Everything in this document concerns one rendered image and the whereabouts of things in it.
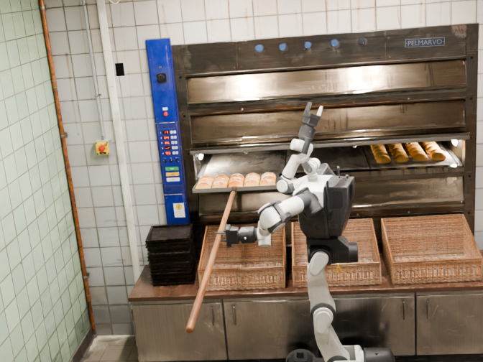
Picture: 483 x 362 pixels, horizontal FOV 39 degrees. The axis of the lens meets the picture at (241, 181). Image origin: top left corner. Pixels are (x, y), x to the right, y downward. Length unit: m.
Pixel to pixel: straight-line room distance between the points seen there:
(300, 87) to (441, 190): 1.18
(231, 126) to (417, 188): 1.32
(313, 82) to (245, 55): 0.48
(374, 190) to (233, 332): 1.34
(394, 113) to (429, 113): 0.22
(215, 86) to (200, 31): 0.37
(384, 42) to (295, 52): 0.57
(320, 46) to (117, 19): 1.32
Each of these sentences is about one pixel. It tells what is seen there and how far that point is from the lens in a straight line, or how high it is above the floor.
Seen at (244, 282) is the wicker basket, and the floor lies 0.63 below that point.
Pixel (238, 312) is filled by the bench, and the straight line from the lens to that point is 4.41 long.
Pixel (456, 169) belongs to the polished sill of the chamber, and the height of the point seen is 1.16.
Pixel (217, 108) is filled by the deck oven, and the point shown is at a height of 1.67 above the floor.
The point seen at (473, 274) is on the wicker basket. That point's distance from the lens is 4.46.
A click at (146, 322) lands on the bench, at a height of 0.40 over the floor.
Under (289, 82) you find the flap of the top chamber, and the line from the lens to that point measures 4.48.
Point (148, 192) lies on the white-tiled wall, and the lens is 4.77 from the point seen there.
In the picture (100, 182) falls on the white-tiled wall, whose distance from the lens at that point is 4.83.
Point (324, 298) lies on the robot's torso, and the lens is 3.92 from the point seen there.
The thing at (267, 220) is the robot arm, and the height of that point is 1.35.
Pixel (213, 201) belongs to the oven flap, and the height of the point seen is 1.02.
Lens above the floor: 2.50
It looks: 17 degrees down
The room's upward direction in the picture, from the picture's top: 5 degrees counter-clockwise
